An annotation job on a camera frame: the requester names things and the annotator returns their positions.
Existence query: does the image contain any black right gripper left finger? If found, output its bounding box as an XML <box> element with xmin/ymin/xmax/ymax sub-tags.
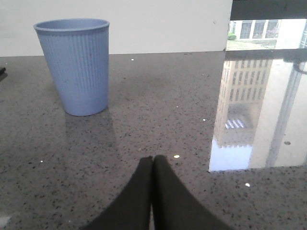
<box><xmin>83</xmin><ymin>156</ymin><xmax>153</xmax><ymax>230</ymax></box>

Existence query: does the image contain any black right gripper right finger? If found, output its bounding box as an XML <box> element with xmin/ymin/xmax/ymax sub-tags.
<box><xmin>152</xmin><ymin>155</ymin><xmax>231</xmax><ymax>230</ymax></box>

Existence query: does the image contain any light blue ribbed plastic cup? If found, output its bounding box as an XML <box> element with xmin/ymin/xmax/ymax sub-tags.
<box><xmin>34</xmin><ymin>18</ymin><xmax>110</xmax><ymax>116</ymax></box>

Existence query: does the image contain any black glass gas stove top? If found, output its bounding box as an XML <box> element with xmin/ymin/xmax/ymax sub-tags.
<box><xmin>0</xmin><ymin>67</ymin><xmax>8</xmax><ymax>81</ymax></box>

